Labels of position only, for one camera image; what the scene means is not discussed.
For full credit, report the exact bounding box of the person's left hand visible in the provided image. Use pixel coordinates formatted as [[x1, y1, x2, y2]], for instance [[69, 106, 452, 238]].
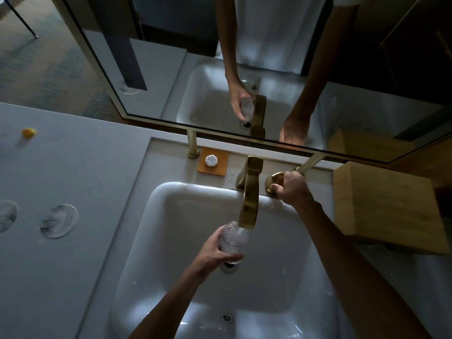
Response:
[[192, 224, 244, 280]]

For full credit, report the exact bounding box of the person's right hand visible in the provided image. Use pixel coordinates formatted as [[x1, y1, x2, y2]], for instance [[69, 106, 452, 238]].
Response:
[[270, 170, 315, 210]]

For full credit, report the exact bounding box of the gold faucet handle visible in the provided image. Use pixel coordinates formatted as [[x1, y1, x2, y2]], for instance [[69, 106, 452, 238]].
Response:
[[265, 171, 286, 199]]

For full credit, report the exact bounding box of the clear drinking glass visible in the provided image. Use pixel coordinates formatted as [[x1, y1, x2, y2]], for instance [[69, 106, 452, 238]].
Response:
[[218, 221, 250, 264], [365, 243, 395, 269]]

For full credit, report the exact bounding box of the person's left forearm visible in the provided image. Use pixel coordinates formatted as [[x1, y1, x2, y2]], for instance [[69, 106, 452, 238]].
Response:
[[129, 268, 209, 339]]

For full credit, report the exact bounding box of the person's right forearm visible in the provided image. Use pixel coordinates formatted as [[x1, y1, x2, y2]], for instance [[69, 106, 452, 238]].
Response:
[[295, 199, 433, 339]]

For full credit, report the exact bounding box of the gold faucet spout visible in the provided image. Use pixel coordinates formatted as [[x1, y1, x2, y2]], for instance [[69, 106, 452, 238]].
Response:
[[235, 155, 264, 230]]

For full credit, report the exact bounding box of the white ceramic sink basin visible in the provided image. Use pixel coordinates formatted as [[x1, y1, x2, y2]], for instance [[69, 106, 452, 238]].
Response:
[[107, 181, 339, 339]]

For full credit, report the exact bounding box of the orange soap dish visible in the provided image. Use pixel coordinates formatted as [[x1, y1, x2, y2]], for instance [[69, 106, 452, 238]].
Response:
[[197, 147, 229, 176]]

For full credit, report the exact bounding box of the wooden box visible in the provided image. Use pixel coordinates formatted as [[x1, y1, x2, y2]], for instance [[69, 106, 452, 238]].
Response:
[[333, 161, 451, 255]]

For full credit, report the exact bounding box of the round paper coaster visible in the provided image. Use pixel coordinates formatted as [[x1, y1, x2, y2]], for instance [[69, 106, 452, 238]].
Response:
[[0, 200, 18, 234], [40, 203, 79, 239]]

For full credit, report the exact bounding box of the gold framed mirror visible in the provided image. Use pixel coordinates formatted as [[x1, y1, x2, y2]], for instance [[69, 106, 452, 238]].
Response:
[[49, 0, 452, 165]]

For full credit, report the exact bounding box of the gold mirror support post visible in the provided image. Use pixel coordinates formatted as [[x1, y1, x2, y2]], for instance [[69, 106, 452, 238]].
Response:
[[186, 129, 201, 159], [293, 153, 327, 175]]

